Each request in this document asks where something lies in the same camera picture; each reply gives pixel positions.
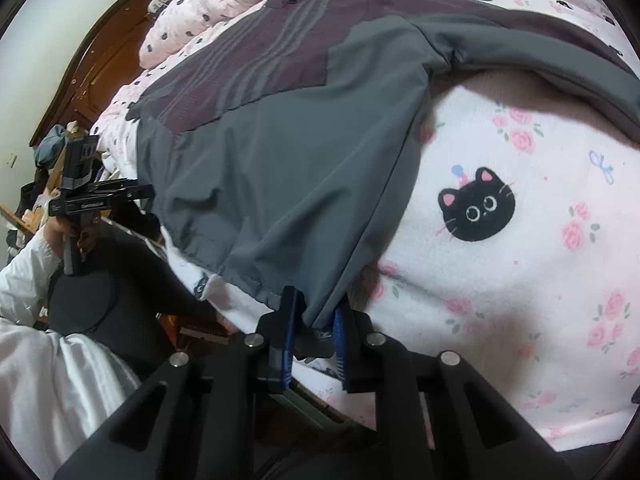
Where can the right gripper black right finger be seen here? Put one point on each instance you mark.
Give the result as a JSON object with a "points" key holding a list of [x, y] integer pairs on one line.
{"points": [[353, 354]]}

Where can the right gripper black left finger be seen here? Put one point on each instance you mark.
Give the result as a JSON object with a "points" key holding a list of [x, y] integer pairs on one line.
{"points": [[279, 331]]}

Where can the grey and purple jacket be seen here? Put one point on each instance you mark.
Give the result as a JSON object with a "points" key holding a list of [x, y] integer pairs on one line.
{"points": [[284, 153]]}

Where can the white left sleeve forearm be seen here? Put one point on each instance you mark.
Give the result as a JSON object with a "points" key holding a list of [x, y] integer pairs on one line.
{"points": [[24, 283]]}

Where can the person left hand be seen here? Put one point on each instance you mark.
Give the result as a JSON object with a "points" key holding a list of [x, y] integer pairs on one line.
{"points": [[58, 229]]}

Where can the black round chair seat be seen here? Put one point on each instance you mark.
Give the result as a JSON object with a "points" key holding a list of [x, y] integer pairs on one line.
{"points": [[116, 297]]}

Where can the brown wooden headboard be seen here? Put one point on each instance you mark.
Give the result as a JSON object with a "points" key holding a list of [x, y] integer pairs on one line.
{"points": [[107, 58]]}

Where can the pink cat print bedsheet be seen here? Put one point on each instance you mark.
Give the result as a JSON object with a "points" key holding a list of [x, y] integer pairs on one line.
{"points": [[548, 309]]}

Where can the pink cat print quilt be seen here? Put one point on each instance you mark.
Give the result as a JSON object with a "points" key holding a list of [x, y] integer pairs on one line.
{"points": [[205, 5]]}

